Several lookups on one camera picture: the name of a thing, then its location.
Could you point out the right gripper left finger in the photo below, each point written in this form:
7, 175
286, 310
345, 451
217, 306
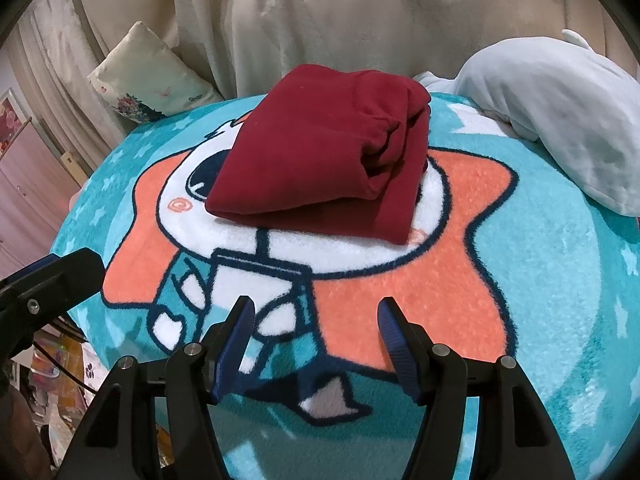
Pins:
198, 376

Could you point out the teal cartoon fleece blanket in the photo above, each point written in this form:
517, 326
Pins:
506, 256

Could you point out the dark red sweatshirt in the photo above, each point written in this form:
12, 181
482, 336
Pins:
330, 153

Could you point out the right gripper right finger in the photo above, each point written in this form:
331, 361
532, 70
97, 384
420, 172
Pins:
515, 436

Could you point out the beige curtain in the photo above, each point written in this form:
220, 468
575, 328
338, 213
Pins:
243, 47

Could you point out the pink wardrobe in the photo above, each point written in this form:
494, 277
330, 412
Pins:
35, 199

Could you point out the framed rose picture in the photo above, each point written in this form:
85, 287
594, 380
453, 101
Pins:
13, 119

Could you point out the white floral pillow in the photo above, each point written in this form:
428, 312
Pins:
144, 81

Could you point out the light grey plush garment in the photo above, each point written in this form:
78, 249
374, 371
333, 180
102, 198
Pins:
580, 105

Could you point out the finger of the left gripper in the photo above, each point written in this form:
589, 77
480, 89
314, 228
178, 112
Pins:
36, 295

